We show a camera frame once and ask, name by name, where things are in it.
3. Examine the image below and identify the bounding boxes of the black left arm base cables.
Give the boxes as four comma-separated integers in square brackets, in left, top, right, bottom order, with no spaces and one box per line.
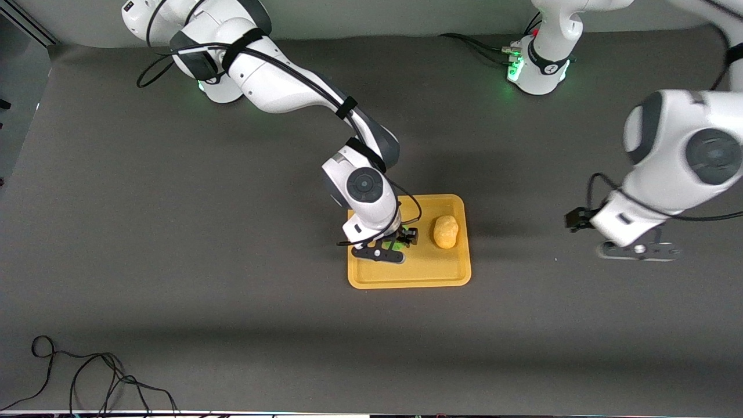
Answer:
[438,12,544,66]

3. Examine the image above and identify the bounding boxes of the loose thin black cable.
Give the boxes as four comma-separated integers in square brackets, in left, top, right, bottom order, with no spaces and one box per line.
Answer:
[69,352,178,416]
[0,335,126,414]

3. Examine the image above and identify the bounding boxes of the yellow potato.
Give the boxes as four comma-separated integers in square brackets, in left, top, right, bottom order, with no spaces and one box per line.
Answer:
[432,215,459,250]

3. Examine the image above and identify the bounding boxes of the dark grey table mat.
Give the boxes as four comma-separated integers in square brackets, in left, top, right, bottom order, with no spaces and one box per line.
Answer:
[0,20,743,416]

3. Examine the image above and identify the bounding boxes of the orange plastic tray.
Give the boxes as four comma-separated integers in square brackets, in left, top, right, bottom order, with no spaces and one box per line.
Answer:
[347,194,472,290]

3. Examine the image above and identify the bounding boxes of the aluminium frame rail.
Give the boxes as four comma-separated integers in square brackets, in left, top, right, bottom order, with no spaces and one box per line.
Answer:
[0,8,60,47]

